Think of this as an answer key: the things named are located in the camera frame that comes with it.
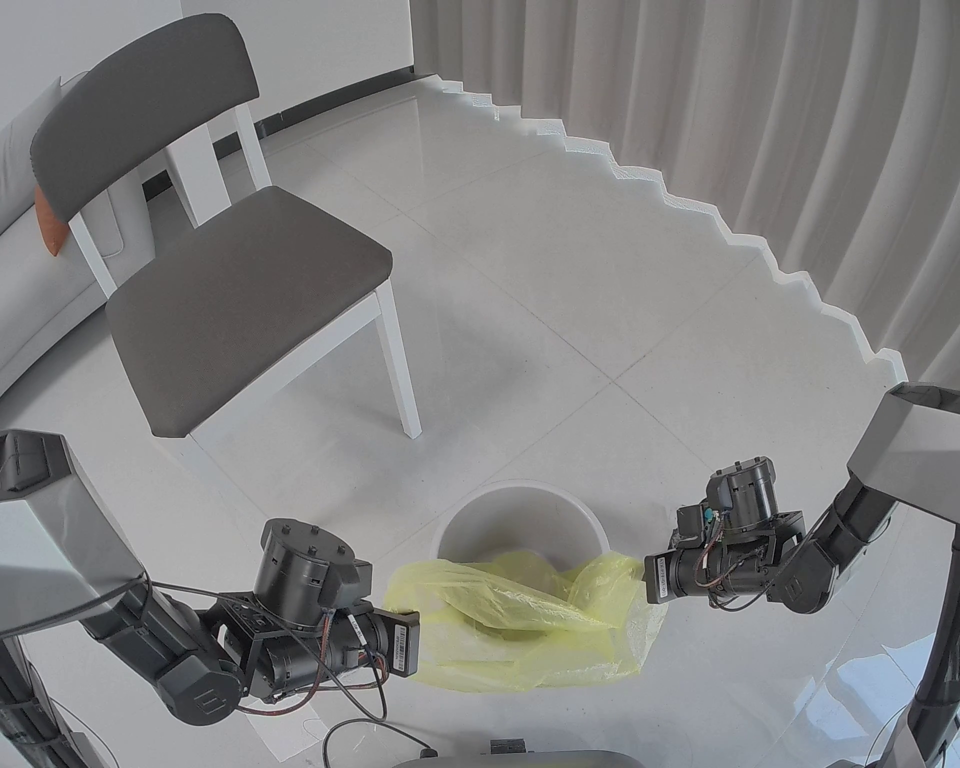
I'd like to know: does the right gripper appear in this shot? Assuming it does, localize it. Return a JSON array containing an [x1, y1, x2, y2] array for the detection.
[[645, 538, 778, 605]]

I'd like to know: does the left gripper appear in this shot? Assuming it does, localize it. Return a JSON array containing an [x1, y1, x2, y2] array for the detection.
[[266, 609, 421, 695]]

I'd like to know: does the yellow plastic bag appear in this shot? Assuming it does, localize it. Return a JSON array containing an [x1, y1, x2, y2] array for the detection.
[[384, 549, 670, 691]]

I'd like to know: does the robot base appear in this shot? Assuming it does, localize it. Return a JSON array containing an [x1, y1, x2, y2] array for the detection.
[[390, 738, 639, 768]]

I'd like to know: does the white trash bin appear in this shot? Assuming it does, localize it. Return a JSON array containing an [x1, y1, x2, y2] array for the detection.
[[435, 480, 610, 579]]

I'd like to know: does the beige curtain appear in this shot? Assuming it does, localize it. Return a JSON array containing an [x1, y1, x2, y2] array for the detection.
[[408, 0, 960, 451]]

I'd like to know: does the pale grey sofa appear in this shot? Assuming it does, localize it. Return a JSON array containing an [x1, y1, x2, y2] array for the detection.
[[0, 75, 155, 397]]

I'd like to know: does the grey and white chair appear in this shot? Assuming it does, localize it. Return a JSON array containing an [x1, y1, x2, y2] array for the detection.
[[30, 13, 423, 526]]

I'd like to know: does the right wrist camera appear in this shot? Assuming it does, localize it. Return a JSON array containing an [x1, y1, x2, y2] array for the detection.
[[675, 502, 712, 550]]

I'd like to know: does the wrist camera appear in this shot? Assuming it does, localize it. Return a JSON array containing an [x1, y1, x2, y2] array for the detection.
[[675, 502, 712, 550], [326, 558, 375, 610]]

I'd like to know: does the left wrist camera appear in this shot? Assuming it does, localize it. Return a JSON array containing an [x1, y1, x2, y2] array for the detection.
[[326, 558, 375, 610]]

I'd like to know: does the black cable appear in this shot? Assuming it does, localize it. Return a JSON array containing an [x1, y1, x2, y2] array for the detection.
[[322, 718, 440, 768], [0, 573, 264, 631]]

